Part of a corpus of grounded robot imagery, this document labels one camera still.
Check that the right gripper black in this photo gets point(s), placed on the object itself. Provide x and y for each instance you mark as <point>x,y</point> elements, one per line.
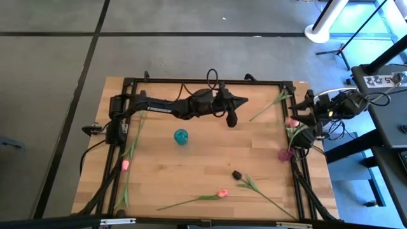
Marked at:
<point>324,109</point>

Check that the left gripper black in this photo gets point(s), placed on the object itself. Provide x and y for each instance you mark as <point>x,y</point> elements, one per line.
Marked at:
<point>219,100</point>

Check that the pink tulip green stem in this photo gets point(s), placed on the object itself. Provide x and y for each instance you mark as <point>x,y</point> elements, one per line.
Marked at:
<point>222,193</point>
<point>288,121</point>
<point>295,124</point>
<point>125,165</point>

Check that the dark tulip green stem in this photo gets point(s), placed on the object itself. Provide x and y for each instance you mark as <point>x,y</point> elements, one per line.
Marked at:
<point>124,198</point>
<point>237,175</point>
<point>282,96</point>

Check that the purple glass vase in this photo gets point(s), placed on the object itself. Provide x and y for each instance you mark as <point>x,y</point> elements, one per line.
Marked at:
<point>285,155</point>

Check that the blue glass vase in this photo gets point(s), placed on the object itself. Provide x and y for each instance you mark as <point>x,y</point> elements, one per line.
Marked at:
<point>181,136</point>

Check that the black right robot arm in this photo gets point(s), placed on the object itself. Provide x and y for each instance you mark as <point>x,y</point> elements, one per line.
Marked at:
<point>349,103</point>

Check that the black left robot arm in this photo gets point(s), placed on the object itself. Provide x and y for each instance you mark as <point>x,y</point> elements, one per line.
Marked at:
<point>159,106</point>

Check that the black tripod stand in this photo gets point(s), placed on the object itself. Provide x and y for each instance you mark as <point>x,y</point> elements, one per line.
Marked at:
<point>341,49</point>

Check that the white paper label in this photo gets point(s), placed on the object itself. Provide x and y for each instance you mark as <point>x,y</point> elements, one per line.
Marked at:
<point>380,81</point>

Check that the black side desk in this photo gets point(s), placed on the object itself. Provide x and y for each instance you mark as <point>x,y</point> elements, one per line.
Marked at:
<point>388,121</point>

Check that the white pole stand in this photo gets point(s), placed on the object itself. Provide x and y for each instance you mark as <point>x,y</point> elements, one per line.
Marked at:
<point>321,30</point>

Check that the black clamp knob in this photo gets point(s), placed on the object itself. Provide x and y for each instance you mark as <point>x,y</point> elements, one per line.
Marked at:
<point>92,129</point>

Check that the black crossbar silver brackets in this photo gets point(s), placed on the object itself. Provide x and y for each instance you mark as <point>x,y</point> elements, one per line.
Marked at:
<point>47,222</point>

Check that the grey floor object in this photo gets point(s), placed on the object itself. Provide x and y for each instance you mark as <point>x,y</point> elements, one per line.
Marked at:
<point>9,143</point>

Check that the black frame clamp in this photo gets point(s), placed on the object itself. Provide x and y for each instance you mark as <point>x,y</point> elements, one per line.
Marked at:
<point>249,77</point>
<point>146,75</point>

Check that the black metal table frame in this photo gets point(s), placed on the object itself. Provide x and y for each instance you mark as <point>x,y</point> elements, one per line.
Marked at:
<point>206,81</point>

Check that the black slanted post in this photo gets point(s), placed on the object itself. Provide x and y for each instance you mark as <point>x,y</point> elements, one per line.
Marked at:
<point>386,55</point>

